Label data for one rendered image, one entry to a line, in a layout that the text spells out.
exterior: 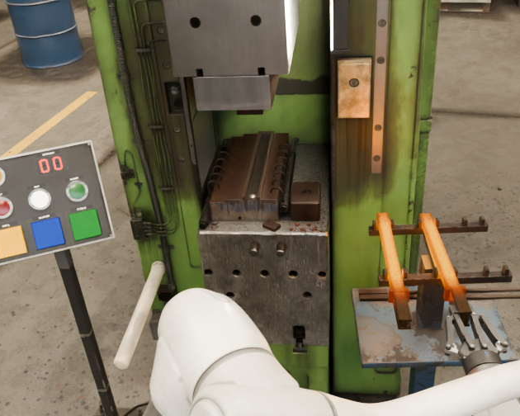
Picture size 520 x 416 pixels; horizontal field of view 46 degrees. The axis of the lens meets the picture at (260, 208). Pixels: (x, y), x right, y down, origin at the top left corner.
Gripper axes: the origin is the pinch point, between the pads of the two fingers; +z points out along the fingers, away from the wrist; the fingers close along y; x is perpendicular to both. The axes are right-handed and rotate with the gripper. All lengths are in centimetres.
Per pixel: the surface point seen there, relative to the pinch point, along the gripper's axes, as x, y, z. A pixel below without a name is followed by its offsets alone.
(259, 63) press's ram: 43, -42, 45
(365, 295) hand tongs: -24.9, -16.0, 33.3
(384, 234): 1.1, -12.5, 27.4
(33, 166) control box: 20, -105, 41
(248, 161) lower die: 2, -49, 69
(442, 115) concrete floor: -97, 77, 299
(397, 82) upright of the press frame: 31, -5, 56
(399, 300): 1.5, -13.4, 1.3
